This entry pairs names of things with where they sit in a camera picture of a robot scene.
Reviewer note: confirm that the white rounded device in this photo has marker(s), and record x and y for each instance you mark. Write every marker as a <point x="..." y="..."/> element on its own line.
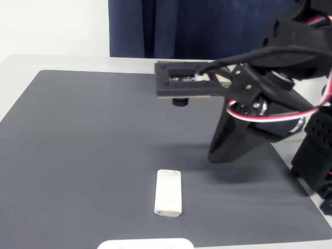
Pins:
<point x="145" y="245"/>

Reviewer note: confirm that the white rectangular block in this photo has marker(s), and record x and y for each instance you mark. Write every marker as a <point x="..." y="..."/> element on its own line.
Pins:
<point x="168" y="193"/>

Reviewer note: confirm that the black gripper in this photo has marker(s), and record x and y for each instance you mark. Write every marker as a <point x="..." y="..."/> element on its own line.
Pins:
<point x="231" y="137"/>

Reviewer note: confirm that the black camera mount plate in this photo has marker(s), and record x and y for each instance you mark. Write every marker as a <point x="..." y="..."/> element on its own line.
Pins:
<point x="181" y="89"/>

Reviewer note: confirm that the navy blue curtain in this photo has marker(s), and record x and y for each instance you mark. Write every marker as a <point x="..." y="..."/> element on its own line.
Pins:
<point x="194" y="26"/>

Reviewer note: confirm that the bark-pattern cardboard box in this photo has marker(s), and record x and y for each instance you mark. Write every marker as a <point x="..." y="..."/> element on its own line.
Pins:
<point x="225" y="83"/>

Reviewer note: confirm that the dark grey table mat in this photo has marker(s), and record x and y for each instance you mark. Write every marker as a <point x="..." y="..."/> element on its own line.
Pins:
<point x="90" y="142"/>

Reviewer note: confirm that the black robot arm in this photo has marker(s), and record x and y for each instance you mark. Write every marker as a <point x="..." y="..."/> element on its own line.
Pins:
<point x="293" y="39"/>

